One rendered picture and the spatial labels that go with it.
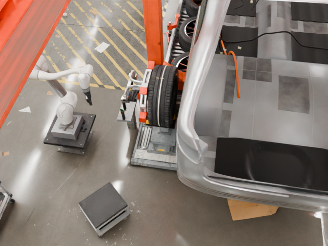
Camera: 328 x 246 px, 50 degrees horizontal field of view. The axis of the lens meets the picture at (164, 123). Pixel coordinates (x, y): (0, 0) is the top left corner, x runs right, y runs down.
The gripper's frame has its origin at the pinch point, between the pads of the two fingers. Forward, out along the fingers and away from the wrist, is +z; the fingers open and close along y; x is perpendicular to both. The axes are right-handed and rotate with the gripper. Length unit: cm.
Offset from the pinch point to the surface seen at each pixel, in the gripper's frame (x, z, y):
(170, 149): 87, 63, 13
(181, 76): 98, 8, -55
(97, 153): -5, 78, 15
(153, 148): 67, 62, 14
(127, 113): 35.1, 32.2, -14.5
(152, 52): 66, -34, -48
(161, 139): 77, 57, 3
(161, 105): 83, -22, 20
